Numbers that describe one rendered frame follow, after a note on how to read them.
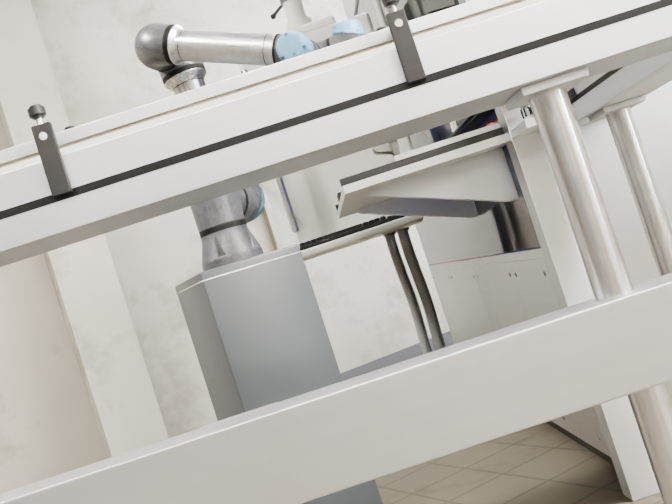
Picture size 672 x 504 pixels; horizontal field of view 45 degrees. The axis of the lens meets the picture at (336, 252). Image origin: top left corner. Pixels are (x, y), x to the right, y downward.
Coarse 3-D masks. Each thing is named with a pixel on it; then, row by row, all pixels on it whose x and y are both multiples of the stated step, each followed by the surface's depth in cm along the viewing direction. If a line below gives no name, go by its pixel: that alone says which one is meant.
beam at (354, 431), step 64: (576, 320) 101; (640, 320) 101; (384, 384) 100; (448, 384) 101; (512, 384) 101; (576, 384) 101; (640, 384) 101; (192, 448) 100; (256, 448) 100; (320, 448) 100; (384, 448) 100; (448, 448) 100
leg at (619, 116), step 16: (640, 96) 159; (608, 112) 160; (624, 112) 161; (624, 128) 161; (624, 144) 161; (640, 144) 161; (624, 160) 162; (640, 160) 161; (640, 176) 161; (640, 192) 161; (656, 192) 161; (640, 208) 162; (656, 208) 160; (656, 224) 160; (656, 240) 161; (656, 256) 162
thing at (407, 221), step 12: (408, 216) 259; (420, 216) 259; (372, 228) 260; (384, 228) 260; (396, 228) 260; (336, 240) 261; (348, 240) 261; (360, 240) 261; (312, 252) 262; (324, 252) 262
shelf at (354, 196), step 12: (480, 144) 184; (492, 144) 184; (504, 144) 188; (444, 156) 184; (456, 156) 184; (468, 156) 189; (408, 168) 184; (420, 168) 184; (432, 168) 189; (360, 180) 183; (372, 180) 183; (384, 180) 183; (396, 180) 190; (348, 192) 183; (360, 192) 191; (348, 204) 213; (360, 204) 226; (372, 204) 240
